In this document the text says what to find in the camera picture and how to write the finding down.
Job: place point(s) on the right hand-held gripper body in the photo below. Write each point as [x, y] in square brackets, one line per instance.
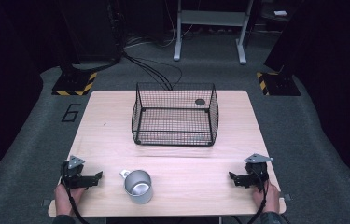
[256, 169]

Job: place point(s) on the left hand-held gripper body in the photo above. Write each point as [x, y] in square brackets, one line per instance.
[73, 169]

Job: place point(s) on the person's left hand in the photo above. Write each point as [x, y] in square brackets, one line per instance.
[65, 197]

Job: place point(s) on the person's right hand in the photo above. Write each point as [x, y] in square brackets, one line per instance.
[270, 197]

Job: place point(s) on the silver metal cup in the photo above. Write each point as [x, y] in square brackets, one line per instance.
[138, 186]

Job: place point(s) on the black round disc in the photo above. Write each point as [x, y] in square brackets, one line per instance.
[200, 101]

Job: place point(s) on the black cabinet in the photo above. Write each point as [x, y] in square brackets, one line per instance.
[91, 31]

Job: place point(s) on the white metal stand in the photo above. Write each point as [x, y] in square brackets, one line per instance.
[213, 18]

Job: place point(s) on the small white box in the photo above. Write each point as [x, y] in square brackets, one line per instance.
[280, 13]

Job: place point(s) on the black yellow striped base plate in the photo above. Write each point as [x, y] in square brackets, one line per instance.
[74, 83]
[278, 84]

